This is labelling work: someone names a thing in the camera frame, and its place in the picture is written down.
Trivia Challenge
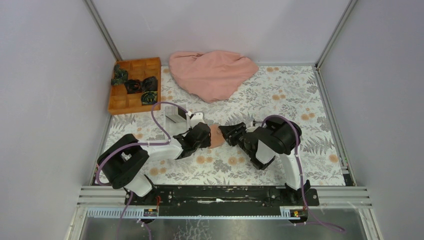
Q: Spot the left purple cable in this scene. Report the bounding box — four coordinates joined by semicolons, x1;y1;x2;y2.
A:
95;101;193;240

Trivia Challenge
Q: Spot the pink cloth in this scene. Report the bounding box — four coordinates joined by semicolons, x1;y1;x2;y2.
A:
168;50;259;103

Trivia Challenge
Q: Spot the floral table mat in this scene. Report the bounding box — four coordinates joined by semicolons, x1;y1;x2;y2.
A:
94;65;347;187

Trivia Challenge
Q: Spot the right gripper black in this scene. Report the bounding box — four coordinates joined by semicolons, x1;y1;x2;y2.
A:
218;122;254;159

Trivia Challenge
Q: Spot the white translucent card box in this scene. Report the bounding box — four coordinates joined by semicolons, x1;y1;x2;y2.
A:
164;105;189;136

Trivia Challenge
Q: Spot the black rolled sock left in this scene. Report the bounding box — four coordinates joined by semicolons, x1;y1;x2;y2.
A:
124;79;143;95

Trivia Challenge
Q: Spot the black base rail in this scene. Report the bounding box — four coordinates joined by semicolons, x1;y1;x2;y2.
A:
125;184;320;217

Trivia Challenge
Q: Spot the wooden compartment tray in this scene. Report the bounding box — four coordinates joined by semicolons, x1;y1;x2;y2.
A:
108;57;162;115

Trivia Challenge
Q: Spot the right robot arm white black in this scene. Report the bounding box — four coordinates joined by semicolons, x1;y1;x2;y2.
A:
218;115;307;206

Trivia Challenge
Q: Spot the dark patterned rolled sock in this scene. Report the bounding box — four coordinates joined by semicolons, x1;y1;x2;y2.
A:
140;91;158;106

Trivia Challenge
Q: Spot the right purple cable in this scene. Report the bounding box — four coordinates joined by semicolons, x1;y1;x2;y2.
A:
251;114;347;234

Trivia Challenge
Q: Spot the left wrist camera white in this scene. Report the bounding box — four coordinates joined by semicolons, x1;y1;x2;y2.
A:
186;111;205;128

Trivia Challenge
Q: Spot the black rolled sock right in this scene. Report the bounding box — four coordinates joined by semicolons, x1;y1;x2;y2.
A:
141;76;158;92

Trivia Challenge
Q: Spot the green patterned rolled sock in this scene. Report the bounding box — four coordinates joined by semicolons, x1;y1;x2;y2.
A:
110;64;129;86

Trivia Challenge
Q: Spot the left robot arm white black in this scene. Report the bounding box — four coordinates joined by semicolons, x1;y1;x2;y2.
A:
97;122;211;206

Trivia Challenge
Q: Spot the brown leather card holder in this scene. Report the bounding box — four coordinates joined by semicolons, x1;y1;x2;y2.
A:
209;124;226;149

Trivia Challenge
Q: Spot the black rolled sock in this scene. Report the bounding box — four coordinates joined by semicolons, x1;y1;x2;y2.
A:
124;79;143;95
141;76;158;92

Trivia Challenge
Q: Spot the purple cable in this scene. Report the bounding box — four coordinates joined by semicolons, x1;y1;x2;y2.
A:
95;101;193;240
251;114;347;234

